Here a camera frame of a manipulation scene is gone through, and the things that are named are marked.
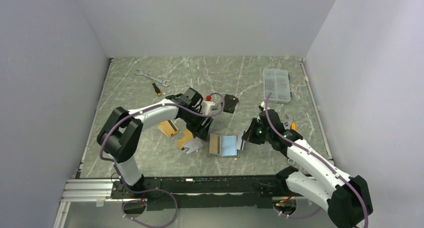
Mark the grey wrench pair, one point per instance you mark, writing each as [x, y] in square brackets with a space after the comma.
[288, 122]

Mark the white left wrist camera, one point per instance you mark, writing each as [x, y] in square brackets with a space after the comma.
[208, 107]

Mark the black card stack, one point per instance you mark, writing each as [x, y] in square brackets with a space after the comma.
[230, 103]

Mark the black yellow screwdriver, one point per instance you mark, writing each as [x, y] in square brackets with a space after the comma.
[156, 89]

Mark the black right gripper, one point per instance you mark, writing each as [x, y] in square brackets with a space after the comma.
[249, 136]

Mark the yellow handled tool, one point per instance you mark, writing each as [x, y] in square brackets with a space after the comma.
[293, 126]

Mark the silver open-end wrench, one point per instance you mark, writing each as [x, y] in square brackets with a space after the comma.
[165, 83]

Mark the grey card holder blue lining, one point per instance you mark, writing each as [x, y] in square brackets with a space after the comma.
[228, 147]

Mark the gold card black stripe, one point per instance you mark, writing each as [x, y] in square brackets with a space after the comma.
[215, 144]

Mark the gold card stack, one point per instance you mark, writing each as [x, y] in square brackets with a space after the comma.
[168, 128]

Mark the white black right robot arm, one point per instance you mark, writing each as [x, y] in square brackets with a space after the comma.
[345, 198]

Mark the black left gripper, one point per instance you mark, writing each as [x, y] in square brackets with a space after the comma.
[200, 131]

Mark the aluminium frame rail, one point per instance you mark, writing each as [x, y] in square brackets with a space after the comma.
[99, 190]

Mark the silver card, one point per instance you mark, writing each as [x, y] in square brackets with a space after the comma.
[240, 142]
[193, 145]

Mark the silver card on table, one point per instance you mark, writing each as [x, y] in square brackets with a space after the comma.
[193, 145]

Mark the clear plastic screw box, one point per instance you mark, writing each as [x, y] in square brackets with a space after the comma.
[276, 85]

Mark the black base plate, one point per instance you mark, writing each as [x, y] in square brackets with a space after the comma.
[260, 191]

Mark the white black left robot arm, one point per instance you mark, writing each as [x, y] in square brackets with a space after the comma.
[120, 135]

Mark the gold card under holder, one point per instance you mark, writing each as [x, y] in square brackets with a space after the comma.
[187, 136]

